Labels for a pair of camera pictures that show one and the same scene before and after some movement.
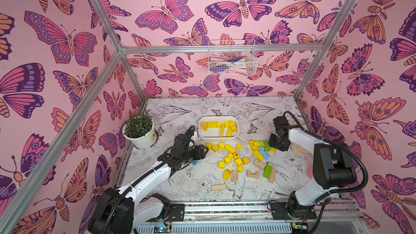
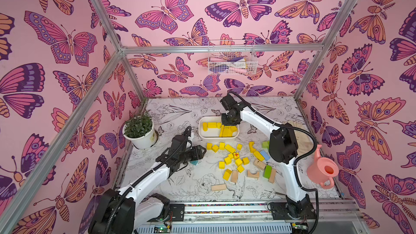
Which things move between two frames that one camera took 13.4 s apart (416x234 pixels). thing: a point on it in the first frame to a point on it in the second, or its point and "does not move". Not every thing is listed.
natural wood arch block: x=254 y=176 does not move
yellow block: x=212 y=124 does not move
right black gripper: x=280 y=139 to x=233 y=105
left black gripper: x=199 y=153 does not move
